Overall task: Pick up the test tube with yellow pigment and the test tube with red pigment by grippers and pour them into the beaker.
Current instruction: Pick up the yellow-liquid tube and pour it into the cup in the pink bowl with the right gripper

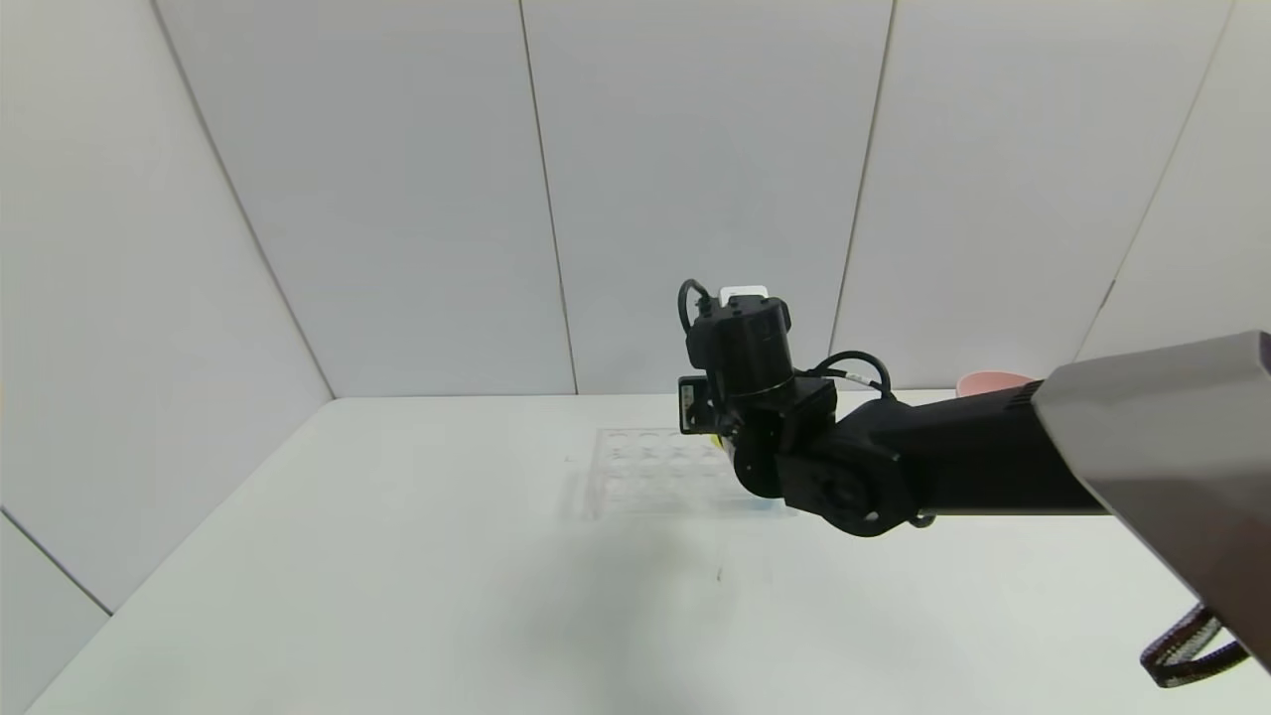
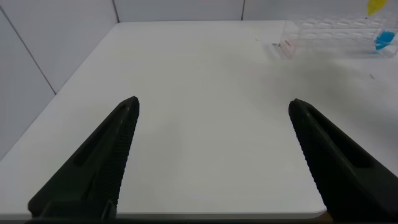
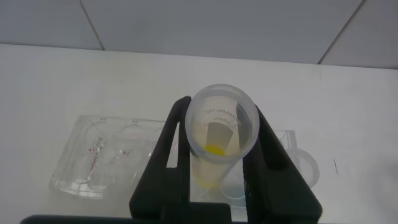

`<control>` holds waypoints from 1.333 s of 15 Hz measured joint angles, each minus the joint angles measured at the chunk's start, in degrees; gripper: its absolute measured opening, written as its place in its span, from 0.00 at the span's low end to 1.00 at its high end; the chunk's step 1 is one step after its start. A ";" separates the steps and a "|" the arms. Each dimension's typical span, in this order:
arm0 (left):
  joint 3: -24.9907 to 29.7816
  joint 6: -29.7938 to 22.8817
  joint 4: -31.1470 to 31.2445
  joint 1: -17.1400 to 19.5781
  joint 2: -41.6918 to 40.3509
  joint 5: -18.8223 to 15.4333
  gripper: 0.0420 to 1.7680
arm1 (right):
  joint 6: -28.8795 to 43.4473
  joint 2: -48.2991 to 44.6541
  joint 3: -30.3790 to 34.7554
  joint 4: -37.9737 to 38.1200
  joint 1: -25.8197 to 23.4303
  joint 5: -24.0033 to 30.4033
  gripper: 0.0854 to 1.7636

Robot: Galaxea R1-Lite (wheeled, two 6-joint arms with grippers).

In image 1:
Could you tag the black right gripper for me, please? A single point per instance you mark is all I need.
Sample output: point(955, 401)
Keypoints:
point(691, 405)

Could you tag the black and grey right robot arm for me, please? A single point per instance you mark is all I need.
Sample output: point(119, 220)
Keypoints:
point(993, 457)

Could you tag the clear acrylic test tube rack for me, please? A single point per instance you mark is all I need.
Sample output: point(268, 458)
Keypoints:
point(645, 477)

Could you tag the pink plastic bowl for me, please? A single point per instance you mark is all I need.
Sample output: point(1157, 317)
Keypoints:
point(993, 382)

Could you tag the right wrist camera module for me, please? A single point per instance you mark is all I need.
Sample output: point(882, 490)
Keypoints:
point(745, 292)

